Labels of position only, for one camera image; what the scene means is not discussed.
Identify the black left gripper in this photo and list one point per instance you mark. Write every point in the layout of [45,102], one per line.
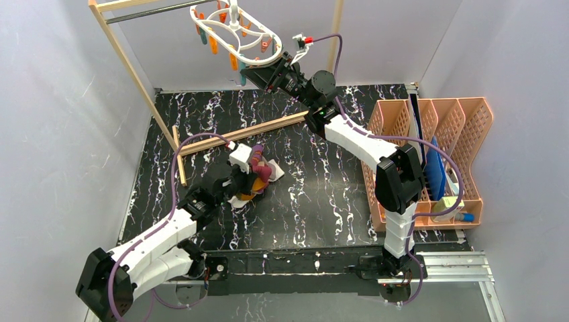
[239,181]

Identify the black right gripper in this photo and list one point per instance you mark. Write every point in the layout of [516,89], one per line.
[273,77]

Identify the white fluffy sock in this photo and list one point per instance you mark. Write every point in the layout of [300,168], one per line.
[276,175]

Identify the olive striped sock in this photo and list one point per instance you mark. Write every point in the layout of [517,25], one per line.
[257,188]

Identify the maroon yellow striped sock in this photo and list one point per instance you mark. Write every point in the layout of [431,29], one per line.
[259,165]

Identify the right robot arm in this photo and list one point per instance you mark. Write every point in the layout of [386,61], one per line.
[398,174]

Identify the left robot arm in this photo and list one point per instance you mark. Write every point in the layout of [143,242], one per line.
[112,280]

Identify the white plastic clip hanger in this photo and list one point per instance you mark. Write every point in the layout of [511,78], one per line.
[230,28]

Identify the white board in organizer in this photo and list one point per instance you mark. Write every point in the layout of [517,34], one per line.
[415,129]

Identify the blue folder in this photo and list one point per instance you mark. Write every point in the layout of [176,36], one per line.
[435,175]

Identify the metal hanging rod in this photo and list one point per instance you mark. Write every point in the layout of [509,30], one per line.
[150,12]

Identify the small yellow white box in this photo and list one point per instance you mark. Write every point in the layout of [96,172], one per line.
[442,205]

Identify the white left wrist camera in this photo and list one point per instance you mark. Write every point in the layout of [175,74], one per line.
[239,157]

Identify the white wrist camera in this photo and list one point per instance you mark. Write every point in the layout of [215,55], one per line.
[239,157]
[303,44]

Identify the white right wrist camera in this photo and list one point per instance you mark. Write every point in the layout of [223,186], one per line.
[303,44]

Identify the wooden clothes rack frame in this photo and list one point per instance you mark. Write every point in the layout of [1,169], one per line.
[99,9]

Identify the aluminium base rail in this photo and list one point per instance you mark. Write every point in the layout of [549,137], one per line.
[365,263]

